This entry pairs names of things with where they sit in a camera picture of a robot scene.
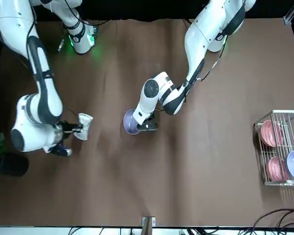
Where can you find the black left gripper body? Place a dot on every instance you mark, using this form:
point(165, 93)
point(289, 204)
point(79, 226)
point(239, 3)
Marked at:
point(149, 127)

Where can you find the pink bowl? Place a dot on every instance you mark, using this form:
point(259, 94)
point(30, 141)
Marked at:
point(268, 134)
point(275, 169)

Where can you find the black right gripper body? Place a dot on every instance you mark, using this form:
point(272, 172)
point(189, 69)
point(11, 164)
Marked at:
point(66, 127)

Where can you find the silver sponge cloth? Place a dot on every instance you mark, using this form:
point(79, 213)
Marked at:
point(86, 122)

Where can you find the aluminium frame post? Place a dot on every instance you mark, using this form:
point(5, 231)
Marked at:
point(289, 19)

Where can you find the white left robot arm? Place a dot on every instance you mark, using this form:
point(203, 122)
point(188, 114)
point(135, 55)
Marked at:
point(203, 36)

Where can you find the aluminium camera post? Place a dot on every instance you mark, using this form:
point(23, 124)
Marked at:
point(148, 221)

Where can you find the black flower pot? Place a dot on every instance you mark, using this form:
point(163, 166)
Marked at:
point(14, 166)

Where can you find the white desk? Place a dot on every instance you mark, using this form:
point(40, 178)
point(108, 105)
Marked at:
point(27, 231)

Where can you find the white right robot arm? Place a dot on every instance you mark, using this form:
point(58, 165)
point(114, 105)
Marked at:
point(46, 98)

